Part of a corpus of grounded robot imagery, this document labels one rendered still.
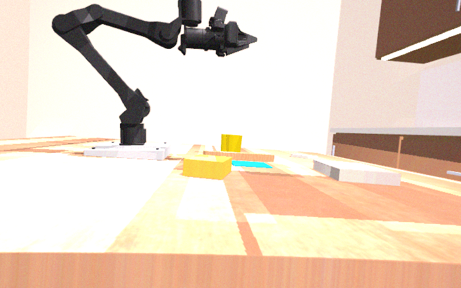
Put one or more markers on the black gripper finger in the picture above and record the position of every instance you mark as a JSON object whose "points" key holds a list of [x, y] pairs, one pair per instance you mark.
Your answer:
{"points": [[233, 50], [244, 38]]}

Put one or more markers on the yellow block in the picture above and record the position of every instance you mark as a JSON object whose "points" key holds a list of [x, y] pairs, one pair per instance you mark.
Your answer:
{"points": [[207, 166]]}

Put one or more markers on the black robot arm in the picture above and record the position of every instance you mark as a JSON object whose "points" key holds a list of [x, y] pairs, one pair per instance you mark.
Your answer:
{"points": [[74, 26]]}

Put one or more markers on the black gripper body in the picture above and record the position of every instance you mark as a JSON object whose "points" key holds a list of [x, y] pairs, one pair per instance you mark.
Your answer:
{"points": [[220, 40]]}

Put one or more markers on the peach flat bar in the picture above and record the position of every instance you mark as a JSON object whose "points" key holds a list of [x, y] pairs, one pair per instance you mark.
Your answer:
{"points": [[242, 155]]}

